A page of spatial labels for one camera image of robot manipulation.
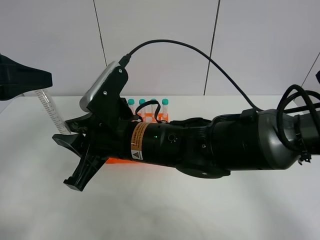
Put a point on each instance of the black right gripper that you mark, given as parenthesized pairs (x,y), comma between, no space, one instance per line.
(95,142)

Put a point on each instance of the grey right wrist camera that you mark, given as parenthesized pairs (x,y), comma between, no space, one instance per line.
(103,96)

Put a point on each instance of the orange test tube rack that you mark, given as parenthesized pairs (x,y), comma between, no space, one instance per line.
(150,118)

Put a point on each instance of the clear test tube teal cap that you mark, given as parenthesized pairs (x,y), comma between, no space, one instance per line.
(52,111)

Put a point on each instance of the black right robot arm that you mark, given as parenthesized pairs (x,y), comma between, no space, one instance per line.
(272,139)

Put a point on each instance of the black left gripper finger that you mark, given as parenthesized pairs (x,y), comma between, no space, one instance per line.
(17,79)

